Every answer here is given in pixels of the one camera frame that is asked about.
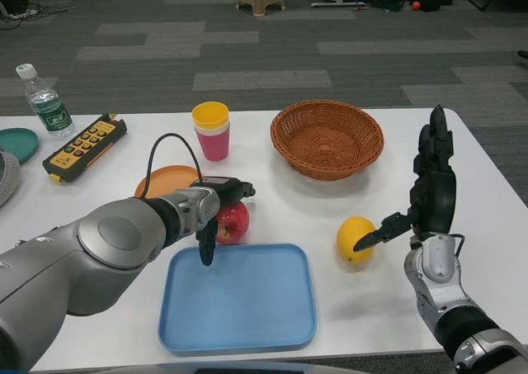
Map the yellow black remote controller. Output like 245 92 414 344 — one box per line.
42 113 127 183

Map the teal plastic plate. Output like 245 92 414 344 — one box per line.
0 127 40 167

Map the silver robot chest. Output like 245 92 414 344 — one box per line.
102 359 434 374

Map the small black floor bag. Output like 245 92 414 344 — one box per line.
373 0 408 12

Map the blue plastic tray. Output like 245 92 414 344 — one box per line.
158 243 318 357

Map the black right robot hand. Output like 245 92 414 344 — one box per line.
352 105 458 253

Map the orange plastic plate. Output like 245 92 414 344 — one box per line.
134 165 204 200

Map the white plastic cup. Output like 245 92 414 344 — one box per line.
193 122 230 136

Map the clear water bottle green label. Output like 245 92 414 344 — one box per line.
15 63 77 140

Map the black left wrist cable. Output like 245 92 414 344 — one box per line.
148 133 204 189

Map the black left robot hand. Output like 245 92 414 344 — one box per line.
195 176 257 267

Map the red apple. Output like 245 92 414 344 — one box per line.
214 201 252 246

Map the pink plastic cup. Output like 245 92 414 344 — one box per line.
195 128 231 162

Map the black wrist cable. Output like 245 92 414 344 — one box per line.
451 233 466 262
148 133 204 189

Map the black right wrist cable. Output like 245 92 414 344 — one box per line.
451 233 466 262

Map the brown wicker basket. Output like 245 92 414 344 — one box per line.
270 99 385 182

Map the yellow lemon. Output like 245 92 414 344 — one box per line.
336 215 377 263

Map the grey ribbed round object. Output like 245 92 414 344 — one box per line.
0 147 21 208

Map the yellow plastic cup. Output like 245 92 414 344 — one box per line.
191 102 230 130

